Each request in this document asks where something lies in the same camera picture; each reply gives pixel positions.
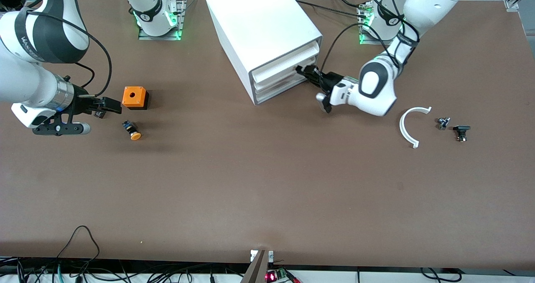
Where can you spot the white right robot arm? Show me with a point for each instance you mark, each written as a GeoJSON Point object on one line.
{"type": "Point", "coordinates": [25, 74]}

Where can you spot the white drawer cabinet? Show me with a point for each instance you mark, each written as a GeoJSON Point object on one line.
{"type": "Point", "coordinates": [259, 19]}

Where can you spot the grey camera mast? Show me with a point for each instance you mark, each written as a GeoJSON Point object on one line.
{"type": "Point", "coordinates": [256, 270]}

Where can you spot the orange box with black base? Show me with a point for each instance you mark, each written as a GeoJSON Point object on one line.
{"type": "Point", "coordinates": [134, 95]}

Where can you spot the small black contact block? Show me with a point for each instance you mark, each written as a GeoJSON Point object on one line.
{"type": "Point", "coordinates": [99, 114]}

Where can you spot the white shallow drawer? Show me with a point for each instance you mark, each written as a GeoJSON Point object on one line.
{"type": "Point", "coordinates": [280, 90]}
{"type": "Point", "coordinates": [284, 63]}

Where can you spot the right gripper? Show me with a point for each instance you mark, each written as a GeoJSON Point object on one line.
{"type": "Point", "coordinates": [80, 103]}

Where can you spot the circuit board with red light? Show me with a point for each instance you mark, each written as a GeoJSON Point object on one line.
{"type": "Point", "coordinates": [276, 276]}

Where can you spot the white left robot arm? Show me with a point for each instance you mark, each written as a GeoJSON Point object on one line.
{"type": "Point", "coordinates": [376, 86]}

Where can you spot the small metal fitting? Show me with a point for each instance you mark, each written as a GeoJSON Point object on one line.
{"type": "Point", "coordinates": [443, 123]}

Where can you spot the orange push button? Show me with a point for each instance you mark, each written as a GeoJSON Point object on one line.
{"type": "Point", "coordinates": [134, 134]}

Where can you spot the black switch component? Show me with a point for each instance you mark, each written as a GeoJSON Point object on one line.
{"type": "Point", "coordinates": [461, 129]}

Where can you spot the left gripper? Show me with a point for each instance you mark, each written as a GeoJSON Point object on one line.
{"type": "Point", "coordinates": [330, 80]}

